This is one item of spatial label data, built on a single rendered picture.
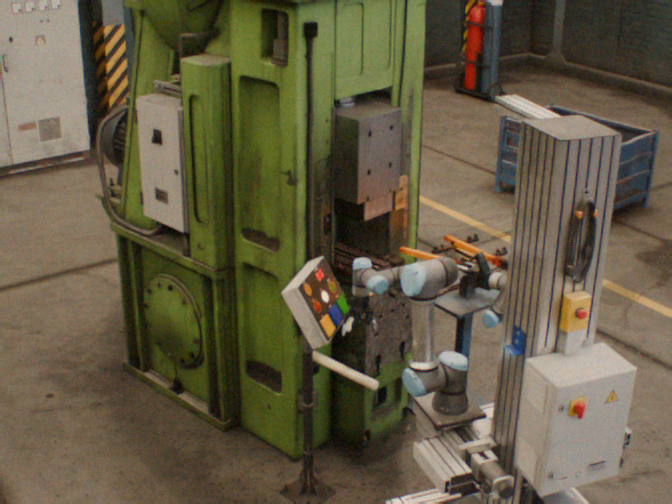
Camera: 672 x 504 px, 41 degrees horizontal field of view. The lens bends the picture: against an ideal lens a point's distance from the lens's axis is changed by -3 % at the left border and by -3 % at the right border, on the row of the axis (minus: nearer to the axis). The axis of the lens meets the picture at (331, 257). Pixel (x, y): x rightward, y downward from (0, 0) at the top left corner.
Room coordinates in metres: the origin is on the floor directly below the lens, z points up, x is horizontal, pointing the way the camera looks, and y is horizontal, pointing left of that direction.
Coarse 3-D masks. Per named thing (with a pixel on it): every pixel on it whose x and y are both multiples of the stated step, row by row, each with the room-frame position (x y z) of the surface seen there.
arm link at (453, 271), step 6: (438, 258) 3.18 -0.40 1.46; (444, 258) 3.17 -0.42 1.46; (450, 264) 3.14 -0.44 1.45; (456, 264) 3.18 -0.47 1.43; (390, 270) 3.46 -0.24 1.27; (396, 270) 3.47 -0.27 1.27; (402, 270) 3.43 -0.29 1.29; (450, 270) 3.12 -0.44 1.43; (456, 270) 3.14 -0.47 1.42; (396, 276) 3.45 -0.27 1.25; (450, 276) 3.11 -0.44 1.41; (456, 276) 3.14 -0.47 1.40; (396, 282) 3.44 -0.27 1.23; (450, 282) 3.12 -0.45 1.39
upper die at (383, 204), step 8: (392, 192) 4.14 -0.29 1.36; (336, 200) 4.12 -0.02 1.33; (344, 200) 4.09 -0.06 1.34; (368, 200) 4.02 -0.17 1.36; (376, 200) 4.06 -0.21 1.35; (384, 200) 4.10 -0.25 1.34; (336, 208) 4.12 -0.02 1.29; (344, 208) 4.09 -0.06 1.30; (352, 208) 4.05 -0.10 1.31; (360, 208) 4.02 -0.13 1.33; (368, 208) 4.02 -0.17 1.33; (376, 208) 4.06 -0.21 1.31; (384, 208) 4.10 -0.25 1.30; (352, 216) 4.05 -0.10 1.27; (360, 216) 4.02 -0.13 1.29; (368, 216) 4.02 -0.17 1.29
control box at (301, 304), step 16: (320, 256) 3.77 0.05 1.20; (304, 272) 3.62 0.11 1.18; (288, 288) 3.48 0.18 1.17; (304, 288) 3.48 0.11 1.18; (320, 288) 3.59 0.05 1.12; (336, 288) 3.70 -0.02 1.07; (288, 304) 3.45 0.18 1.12; (304, 304) 3.43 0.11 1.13; (320, 304) 3.52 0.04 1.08; (336, 304) 3.62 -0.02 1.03; (304, 320) 3.43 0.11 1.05; (320, 320) 3.45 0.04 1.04; (320, 336) 3.41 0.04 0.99
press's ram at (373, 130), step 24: (336, 120) 4.06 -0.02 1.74; (360, 120) 3.97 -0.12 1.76; (384, 120) 4.09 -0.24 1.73; (336, 144) 4.06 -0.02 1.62; (360, 144) 3.97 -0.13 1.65; (384, 144) 4.09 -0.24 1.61; (336, 168) 4.06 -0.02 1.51; (360, 168) 3.97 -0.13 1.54; (384, 168) 4.10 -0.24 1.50; (336, 192) 4.05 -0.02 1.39; (360, 192) 3.98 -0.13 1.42; (384, 192) 4.10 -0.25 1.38
